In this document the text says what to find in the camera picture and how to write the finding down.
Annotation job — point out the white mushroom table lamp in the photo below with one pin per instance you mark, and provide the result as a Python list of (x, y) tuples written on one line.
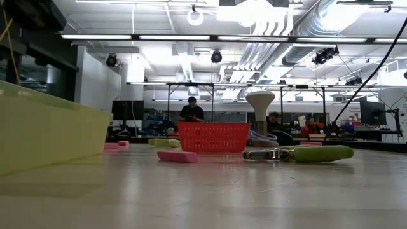
[(260, 101)]

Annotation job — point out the person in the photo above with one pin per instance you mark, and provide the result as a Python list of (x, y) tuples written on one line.
[(311, 127), (191, 111), (274, 122)]

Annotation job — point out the black ceiling spotlight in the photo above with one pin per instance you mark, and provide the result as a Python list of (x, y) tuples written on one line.
[(216, 57), (322, 56), (111, 60)]

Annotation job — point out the pink eraser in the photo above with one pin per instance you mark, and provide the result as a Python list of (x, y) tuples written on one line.
[(178, 156), (111, 146), (123, 143), (311, 143)]

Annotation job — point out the yellow translucent plastic tray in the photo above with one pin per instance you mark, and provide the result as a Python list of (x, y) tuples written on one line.
[(47, 127)]

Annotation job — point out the red plastic basket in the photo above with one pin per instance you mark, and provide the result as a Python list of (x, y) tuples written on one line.
[(213, 136)]

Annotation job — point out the black wall screen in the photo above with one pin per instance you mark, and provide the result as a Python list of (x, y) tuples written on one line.
[(127, 109)]

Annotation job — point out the silver ventilation duct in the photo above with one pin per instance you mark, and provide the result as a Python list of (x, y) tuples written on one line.
[(305, 31)]

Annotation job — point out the LED light bar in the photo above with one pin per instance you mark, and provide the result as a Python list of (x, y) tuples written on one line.
[(95, 37)]

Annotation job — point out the black computer monitor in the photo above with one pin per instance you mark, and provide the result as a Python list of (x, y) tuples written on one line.
[(372, 113)]

